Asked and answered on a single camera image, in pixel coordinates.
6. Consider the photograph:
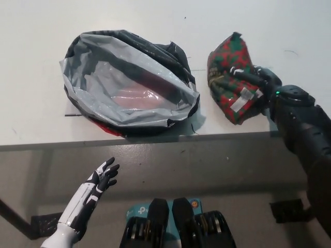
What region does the teal router box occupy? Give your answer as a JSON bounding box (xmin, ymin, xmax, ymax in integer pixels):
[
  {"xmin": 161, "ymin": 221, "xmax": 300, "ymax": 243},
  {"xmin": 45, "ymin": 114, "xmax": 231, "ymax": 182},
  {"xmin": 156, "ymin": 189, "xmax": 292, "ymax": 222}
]
[{"xmin": 126, "ymin": 198, "xmax": 203, "ymax": 248}]

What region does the black plastic bag grey inside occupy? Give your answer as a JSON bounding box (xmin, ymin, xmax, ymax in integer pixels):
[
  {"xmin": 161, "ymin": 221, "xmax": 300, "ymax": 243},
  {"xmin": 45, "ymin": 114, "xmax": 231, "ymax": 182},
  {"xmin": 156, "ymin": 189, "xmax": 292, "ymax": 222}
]
[{"xmin": 58, "ymin": 29, "xmax": 201, "ymax": 137}]

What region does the red green patterned cloth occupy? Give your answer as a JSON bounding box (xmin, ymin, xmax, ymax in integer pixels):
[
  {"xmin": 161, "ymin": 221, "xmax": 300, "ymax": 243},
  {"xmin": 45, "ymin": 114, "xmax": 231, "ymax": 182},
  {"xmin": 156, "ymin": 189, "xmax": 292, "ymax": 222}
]
[{"xmin": 206, "ymin": 31, "xmax": 267, "ymax": 126}]

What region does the black metal table leg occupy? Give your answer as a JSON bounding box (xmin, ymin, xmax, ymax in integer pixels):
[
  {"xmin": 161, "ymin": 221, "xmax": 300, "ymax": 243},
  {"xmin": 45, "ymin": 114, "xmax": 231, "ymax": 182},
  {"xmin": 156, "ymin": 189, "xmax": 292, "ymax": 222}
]
[{"xmin": 0, "ymin": 198, "xmax": 36, "ymax": 240}]

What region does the pink packet in clear plastic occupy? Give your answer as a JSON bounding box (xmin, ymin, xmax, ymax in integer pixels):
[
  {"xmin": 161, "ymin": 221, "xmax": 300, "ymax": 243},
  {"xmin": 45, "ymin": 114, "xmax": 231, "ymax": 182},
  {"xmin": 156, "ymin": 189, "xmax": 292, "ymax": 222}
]
[{"xmin": 111, "ymin": 71, "xmax": 179, "ymax": 106}]

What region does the white and black left hand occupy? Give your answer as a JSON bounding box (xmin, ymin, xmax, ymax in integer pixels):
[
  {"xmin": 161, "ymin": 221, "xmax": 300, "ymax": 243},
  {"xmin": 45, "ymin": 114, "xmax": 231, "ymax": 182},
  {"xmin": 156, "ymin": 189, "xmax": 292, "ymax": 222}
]
[{"xmin": 40, "ymin": 157, "xmax": 120, "ymax": 248}]

